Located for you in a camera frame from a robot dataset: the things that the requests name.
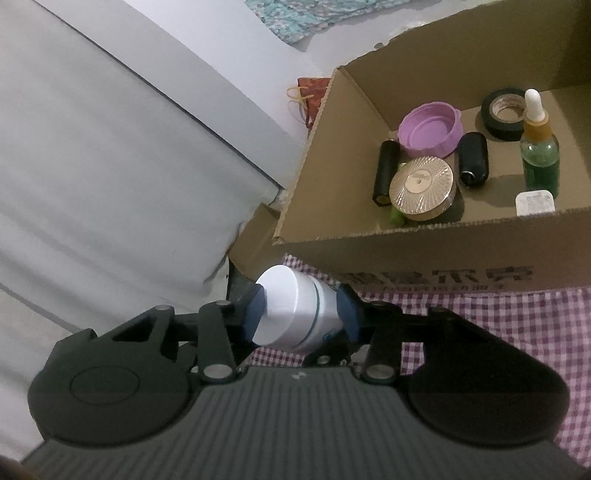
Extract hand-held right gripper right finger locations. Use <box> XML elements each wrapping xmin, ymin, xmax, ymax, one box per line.
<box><xmin>337</xmin><ymin>284</ymin><xmax>490</xmax><ymax>385</ymax></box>

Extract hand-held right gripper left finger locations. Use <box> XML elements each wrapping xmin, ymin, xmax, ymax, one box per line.
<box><xmin>99</xmin><ymin>284</ymin><xmax>269</xmax><ymax>384</ymax></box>

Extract white plastic bottle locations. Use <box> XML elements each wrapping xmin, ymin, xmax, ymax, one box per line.
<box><xmin>253</xmin><ymin>265</ymin><xmax>345</xmax><ymax>352</ymax></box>

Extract brown cardboard box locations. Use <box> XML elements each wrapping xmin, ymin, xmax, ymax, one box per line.
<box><xmin>228</xmin><ymin>0</ymin><xmax>591</xmax><ymax>296</ymax></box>

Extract slim black tube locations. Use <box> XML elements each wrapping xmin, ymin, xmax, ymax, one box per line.
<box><xmin>372</xmin><ymin>138</ymin><xmax>400</xmax><ymax>207</ymax></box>

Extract round gold compact case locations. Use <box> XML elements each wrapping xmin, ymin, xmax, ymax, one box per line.
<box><xmin>389</xmin><ymin>156</ymin><xmax>458</xmax><ymax>221</ymax></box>

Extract purple collapsible cup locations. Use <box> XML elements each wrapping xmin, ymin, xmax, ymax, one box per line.
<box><xmin>398</xmin><ymin>102</ymin><xmax>464</xmax><ymax>158</ymax></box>

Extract squat black bottle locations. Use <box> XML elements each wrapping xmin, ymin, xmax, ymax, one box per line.
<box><xmin>457</xmin><ymin>132</ymin><xmax>490</xmax><ymax>186</ymax></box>

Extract black tape roll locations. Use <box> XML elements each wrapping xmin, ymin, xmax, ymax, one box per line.
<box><xmin>481</xmin><ymin>88</ymin><xmax>529</xmax><ymax>142</ymax></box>

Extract green glass dropper bottle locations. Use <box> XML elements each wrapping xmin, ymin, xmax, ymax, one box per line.
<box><xmin>519</xmin><ymin>89</ymin><xmax>561</xmax><ymax>199</ymax></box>

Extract pink checked bed sheet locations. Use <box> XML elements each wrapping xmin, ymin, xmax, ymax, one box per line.
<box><xmin>252</xmin><ymin>254</ymin><xmax>591</xmax><ymax>467</ymax></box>

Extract red gift bag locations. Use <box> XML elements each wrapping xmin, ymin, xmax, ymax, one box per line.
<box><xmin>287</xmin><ymin>77</ymin><xmax>331</xmax><ymax>134</ymax></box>

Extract blue floral cloth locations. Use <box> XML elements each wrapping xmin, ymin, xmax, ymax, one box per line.
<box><xmin>242</xmin><ymin>0</ymin><xmax>389</xmax><ymax>45</ymax></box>

